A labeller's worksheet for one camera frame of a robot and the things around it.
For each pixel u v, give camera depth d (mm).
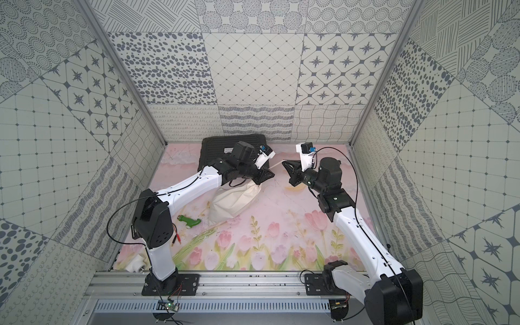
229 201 855
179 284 729
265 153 733
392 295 373
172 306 706
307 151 614
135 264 764
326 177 558
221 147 1102
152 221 469
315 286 726
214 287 743
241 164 670
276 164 747
